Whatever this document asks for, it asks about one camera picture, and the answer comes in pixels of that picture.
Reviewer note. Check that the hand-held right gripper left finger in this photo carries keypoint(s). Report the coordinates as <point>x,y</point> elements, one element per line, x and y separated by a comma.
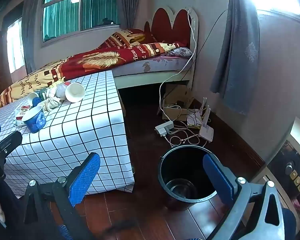
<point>85,177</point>

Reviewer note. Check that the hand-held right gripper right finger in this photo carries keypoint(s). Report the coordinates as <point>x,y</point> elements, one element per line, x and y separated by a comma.
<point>217,177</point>

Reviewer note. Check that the black trash bin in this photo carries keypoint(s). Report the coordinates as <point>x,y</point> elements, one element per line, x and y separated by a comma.
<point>180,165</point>

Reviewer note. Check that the clear plastic bag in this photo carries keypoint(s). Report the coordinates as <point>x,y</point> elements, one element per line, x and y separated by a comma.
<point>60,89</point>

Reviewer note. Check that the red and white cigarette pack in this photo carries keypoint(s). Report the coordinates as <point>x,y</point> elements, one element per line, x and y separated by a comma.
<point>21,112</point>

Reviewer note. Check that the blue paper bowl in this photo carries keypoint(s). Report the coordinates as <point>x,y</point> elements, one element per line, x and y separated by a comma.
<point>37,122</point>

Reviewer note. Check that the white router with antennas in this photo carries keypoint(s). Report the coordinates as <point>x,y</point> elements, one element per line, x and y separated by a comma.
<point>206,132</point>

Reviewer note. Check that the table with checked cloth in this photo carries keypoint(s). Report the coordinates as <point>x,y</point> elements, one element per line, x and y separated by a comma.
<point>77,130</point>

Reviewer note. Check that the small blue paper cup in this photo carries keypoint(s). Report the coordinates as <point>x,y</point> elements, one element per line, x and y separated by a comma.
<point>36,101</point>

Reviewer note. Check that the beige crumpled paper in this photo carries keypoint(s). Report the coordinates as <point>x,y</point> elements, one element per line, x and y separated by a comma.
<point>51,104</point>

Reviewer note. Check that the white modem box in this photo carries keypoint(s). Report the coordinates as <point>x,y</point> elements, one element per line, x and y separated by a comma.
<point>193,120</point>

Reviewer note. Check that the appliance with black control panel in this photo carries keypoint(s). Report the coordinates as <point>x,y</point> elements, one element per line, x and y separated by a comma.
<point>290,170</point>

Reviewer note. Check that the white power strip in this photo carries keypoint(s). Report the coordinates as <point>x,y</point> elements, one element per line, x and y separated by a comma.
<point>163,128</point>

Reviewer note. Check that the white paper cup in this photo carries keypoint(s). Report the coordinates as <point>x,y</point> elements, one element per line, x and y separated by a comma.
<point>73,93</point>

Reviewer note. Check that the small bright window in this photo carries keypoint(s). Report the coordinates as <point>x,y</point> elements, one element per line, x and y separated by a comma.
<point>15,45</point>

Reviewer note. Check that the cardboard box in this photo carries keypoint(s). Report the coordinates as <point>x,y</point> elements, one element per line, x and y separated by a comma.
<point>176,92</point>

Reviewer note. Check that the grey curtain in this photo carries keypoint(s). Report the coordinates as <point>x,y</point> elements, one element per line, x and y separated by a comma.
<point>130,5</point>
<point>32,30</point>

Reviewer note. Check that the bed with red blanket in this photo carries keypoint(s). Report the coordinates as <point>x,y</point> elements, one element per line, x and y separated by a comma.
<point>97,60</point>

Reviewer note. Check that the white bed with red headboard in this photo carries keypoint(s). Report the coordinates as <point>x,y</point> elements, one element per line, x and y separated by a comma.
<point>150,78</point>

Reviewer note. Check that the blue-grey patterned curtain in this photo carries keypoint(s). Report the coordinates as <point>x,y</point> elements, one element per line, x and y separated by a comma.
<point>237,55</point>

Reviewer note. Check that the purple mattress sheet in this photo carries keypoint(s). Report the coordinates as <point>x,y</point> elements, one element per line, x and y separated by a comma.
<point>160,65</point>

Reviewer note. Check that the floral pillow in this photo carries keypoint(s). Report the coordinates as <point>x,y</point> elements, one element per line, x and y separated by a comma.
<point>180,52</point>

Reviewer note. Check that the large window with green curtain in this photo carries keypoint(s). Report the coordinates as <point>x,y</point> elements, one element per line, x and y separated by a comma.
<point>62,15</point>

